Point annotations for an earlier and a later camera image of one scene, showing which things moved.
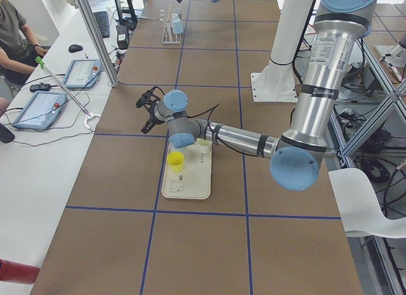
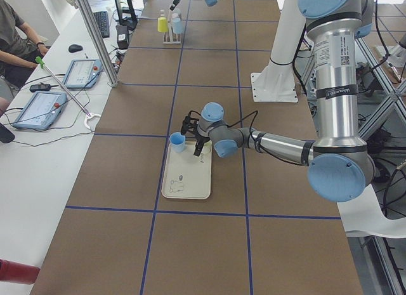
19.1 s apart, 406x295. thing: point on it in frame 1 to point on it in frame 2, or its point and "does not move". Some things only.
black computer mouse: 75,48 does not move
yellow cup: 176,160 to 162,25
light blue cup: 177,27 does not move
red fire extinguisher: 17,272 does not move
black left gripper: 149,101 to 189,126
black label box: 122,36 does not move
